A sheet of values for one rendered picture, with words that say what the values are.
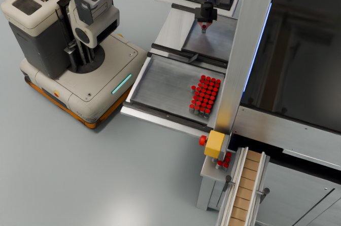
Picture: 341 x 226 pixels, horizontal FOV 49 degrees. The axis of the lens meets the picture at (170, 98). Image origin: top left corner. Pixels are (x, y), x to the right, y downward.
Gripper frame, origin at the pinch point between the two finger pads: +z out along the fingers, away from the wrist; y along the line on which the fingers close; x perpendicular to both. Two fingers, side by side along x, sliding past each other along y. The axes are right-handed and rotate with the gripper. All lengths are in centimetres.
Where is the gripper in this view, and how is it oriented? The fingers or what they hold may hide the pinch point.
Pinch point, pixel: (204, 27)
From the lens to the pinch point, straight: 182.7
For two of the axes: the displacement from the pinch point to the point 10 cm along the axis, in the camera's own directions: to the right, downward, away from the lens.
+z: -0.2, 5.3, 8.5
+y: 10.0, 0.8, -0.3
